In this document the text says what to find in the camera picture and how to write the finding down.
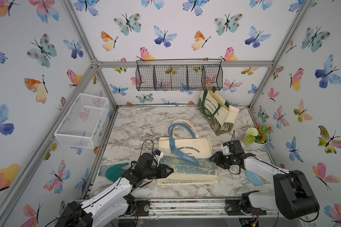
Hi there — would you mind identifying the green handled canvas tote bag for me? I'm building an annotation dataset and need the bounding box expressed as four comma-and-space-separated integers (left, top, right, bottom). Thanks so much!
198, 87, 240, 136

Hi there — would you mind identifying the potted artificial flower plant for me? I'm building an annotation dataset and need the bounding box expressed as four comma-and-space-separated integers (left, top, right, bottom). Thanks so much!
243, 125, 273, 149

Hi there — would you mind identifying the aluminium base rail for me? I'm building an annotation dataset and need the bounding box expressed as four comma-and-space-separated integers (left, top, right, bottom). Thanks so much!
69, 198, 307, 219

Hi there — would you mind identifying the green rubber glove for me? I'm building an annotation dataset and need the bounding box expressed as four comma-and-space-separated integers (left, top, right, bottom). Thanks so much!
98, 162, 130, 182

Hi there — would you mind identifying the blue handled canvas tote bag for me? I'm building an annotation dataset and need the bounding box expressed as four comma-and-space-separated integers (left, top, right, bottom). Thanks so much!
158, 119, 217, 177

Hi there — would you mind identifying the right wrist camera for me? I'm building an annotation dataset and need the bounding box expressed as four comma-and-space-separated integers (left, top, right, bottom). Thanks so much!
220, 143, 231, 155

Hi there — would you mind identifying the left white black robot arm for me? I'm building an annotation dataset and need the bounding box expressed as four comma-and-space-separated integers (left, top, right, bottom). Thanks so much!
46, 153, 174, 227

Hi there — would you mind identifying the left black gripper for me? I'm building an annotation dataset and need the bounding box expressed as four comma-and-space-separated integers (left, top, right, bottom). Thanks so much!
142, 165, 174, 180

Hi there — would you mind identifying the starry night canvas tote bag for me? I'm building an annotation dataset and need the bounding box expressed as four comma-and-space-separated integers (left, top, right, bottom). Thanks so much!
157, 119, 219, 185

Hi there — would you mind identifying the black wire wall basket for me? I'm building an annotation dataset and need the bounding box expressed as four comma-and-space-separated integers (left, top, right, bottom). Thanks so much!
133, 59, 223, 93

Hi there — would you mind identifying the white mesh wall basket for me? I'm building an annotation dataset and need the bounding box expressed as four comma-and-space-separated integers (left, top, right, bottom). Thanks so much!
54, 93, 109, 148

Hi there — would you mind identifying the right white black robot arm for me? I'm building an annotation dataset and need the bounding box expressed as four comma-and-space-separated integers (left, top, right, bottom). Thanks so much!
209, 141, 320, 220

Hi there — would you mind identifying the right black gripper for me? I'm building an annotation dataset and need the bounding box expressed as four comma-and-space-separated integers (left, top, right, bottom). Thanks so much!
207, 151, 235, 169

